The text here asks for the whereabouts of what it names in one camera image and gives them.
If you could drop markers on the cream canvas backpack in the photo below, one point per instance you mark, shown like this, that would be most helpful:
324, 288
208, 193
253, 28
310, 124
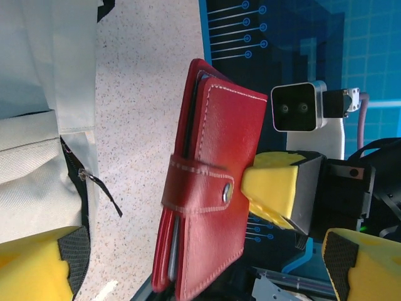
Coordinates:
31, 156

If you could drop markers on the aluminium front rail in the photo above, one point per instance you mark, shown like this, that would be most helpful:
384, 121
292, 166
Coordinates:
282, 288

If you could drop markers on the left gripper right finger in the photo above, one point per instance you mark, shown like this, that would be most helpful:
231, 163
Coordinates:
376, 272

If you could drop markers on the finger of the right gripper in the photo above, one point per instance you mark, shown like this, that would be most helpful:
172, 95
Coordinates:
272, 185

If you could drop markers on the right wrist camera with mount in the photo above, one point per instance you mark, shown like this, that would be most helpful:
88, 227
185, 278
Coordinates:
294, 106

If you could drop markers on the red leather snap case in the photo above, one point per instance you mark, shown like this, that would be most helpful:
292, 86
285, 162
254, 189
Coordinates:
219, 141

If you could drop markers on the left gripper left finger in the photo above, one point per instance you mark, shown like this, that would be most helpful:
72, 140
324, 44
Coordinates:
31, 269

